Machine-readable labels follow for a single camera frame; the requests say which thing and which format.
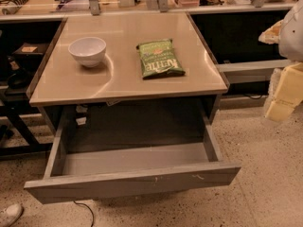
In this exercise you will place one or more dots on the grey top drawer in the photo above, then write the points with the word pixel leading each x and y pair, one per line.
pixel 129 150

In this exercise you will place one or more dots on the white ceramic bowl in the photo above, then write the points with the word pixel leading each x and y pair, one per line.
pixel 88 51

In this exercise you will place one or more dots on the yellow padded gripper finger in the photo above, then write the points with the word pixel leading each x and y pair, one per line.
pixel 285 92

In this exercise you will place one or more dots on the white shoe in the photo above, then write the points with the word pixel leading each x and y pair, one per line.
pixel 10 215

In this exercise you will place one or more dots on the green kettle chips bag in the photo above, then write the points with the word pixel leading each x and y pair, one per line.
pixel 158 60

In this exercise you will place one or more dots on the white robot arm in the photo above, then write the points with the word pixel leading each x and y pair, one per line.
pixel 291 34

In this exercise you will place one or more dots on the black side table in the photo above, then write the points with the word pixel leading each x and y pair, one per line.
pixel 14 103

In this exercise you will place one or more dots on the grey drawer cabinet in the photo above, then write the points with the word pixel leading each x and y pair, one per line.
pixel 65 82

